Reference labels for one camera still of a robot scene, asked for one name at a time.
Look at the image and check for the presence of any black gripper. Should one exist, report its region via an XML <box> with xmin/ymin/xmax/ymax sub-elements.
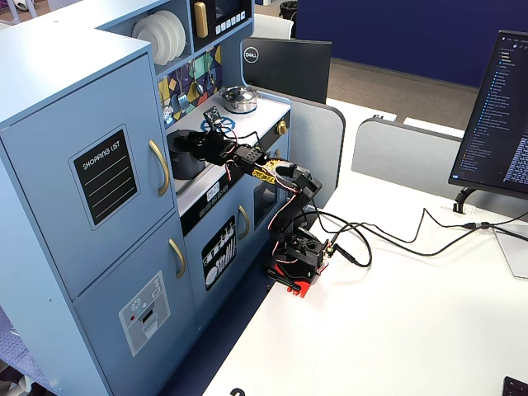
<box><xmin>187</xmin><ymin>130</ymin><xmax>240</xmax><ymax>163</ymax></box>

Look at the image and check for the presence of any gray plastic lid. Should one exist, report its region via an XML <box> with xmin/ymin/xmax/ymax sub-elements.
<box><xmin>167</xmin><ymin>129</ymin><xmax>203</xmax><ymax>152</ymax></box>

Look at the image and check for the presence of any black and red robot base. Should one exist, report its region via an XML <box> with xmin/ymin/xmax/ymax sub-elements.
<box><xmin>263</xmin><ymin>229</ymin><xmax>335</xmax><ymax>299</ymax></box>

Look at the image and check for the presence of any shiny steel pot lid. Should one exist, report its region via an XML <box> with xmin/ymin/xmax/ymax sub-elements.
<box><xmin>219</xmin><ymin>85</ymin><xmax>257</xmax><ymax>104</ymax></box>

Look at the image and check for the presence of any gray plastic pot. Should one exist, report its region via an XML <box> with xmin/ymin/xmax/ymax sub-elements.
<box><xmin>167</xmin><ymin>142</ymin><xmax>207</xmax><ymax>181</ymax></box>

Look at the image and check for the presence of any steel skimmer spoon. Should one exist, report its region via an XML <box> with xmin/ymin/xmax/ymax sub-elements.
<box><xmin>162</xmin><ymin>72</ymin><xmax>175</xmax><ymax>125</ymax></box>

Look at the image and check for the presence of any steel slotted spatula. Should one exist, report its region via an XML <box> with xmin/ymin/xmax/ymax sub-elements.
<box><xmin>176</xmin><ymin>65</ymin><xmax>189</xmax><ymax>111</ymax></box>

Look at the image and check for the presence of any steel ladle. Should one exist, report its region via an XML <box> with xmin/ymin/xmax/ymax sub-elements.
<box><xmin>190</xmin><ymin>57</ymin><xmax>204</xmax><ymax>97</ymax></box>

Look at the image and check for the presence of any black control panel strip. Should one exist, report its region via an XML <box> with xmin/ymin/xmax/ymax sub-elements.
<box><xmin>179</xmin><ymin>110</ymin><xmax>291</xmax><ymax>238</ymax></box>

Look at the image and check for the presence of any blue oven door with window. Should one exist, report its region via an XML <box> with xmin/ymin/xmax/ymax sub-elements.
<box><xmin>247</xmin><ymin>134</ymin><xmax>290</xmax><ymax>244</ymax></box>

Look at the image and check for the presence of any black shopping list chalkboard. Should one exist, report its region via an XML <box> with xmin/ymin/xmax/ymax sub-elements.
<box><xmin>68</xmin><ymin>123</ymin><xmax>140</xmax><ymax>231</ymax></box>

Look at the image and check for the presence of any black toy microwave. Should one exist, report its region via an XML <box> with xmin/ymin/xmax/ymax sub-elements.
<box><xmin>190</xmin><ymin>0</ymin><xmax>253</xmax><ymax>53</ymax></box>

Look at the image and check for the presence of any white toy plate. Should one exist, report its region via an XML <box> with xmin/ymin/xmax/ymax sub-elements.
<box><xmin>131</xmin><ymin>14</ymin><xmax>170</xmax><ymax>67</ymax></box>
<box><xmin>163</xmin><ymin>10</ymin><xmax>187</xmax><ymax>59</ymax></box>
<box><xmin>152</xmin><ymin>11</ymin><xmax>179</xmax><ymax>63</ymax></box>

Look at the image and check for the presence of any gray desk divider panel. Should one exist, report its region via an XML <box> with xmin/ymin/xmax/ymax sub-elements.
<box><xmin>351</xmin><ymin>117</ymin><xmax>465</xmax><ymax>187</ymax></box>
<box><xmin>286</xmin><ymin>98</ymin><xmax>347</xmax><ymax>207</ymax></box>

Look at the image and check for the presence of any black Dell monitor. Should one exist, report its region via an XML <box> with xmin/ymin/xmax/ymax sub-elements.
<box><xmin>241</xmin><ymin>36</ymin><xmax>333</xmax><ymax>105</ymax></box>

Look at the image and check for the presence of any blue dishwasher door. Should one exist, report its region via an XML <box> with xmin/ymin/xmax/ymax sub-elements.
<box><xmin>183</xmin><ymin>193</ymin><xmax>255</xmax><ymax>327</ymax></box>

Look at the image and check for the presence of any white chair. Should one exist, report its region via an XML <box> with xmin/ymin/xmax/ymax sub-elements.
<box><xmin>252</xmin><ymin>12</ymin><xmax>295</xmax><ymax>40</ymax></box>

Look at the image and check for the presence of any blue wooden toy kitchen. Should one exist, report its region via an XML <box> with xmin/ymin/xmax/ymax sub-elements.
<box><xmin>0</xmin><ymin>0</ymin><xmax>295</xmax><ymax>396</ymax></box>

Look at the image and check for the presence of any blue fridge door with chalkboard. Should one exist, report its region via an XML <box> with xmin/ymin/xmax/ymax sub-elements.
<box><xmin>0</xmin><ymin>51</ymin><xmax>178</xmax><ymax>301</ymax></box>

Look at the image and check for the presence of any blue fridge door with dispenser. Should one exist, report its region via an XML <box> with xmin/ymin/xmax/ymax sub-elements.
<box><xmin>73</xmin><ymin>212</ymin><xmax>197</xmax><ymax>396</ymax></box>

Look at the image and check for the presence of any monitor showing code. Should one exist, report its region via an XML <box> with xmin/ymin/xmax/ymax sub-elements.
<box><xmin>448</xmin><ymin>29</ymin><xmax>528</xmax><ymax>201</ymax></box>

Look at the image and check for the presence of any gray metal stand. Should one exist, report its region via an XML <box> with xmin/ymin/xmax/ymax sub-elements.
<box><xmin>493</xmin><ymin>224</ymin><xmax>528</xmax><ymax>280</ymax></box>

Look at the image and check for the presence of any black keyboard corner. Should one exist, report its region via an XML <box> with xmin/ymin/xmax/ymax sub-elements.
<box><xmin>502</xmin><ymin>375</ymin><xmax>528</xmax><ymax>396</ymax></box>

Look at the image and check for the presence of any long gold fridge handle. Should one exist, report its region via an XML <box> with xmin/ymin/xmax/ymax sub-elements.
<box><xmin>148</xmin><ymin>139</ymin><xmax>171</xmax><ymax>198</ymax></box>

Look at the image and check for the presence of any gold dishwasher handle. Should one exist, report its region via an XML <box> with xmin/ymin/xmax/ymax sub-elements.
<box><xmin>237</xmin><ymin>205</ymin><xmax>251</xmax><ymax>241</ymax></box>

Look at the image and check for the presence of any short gold fridge handle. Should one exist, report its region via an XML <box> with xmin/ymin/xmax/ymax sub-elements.
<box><xmin>167</xmin><ymin>238</ymin><xmax>186</xmax><ymax>280</ymax></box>

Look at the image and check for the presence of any black looped cable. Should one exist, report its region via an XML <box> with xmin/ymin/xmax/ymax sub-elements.
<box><xmin>329</xmin><ymin>220</ymin><xmax>528</xmax><ymax>269</ymax></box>

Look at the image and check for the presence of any black cable with adapter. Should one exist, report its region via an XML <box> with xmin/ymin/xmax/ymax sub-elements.
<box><xmin>304</xmin><ymin>208</ymin><xmax>528</xmax><ymax>245</ymax></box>

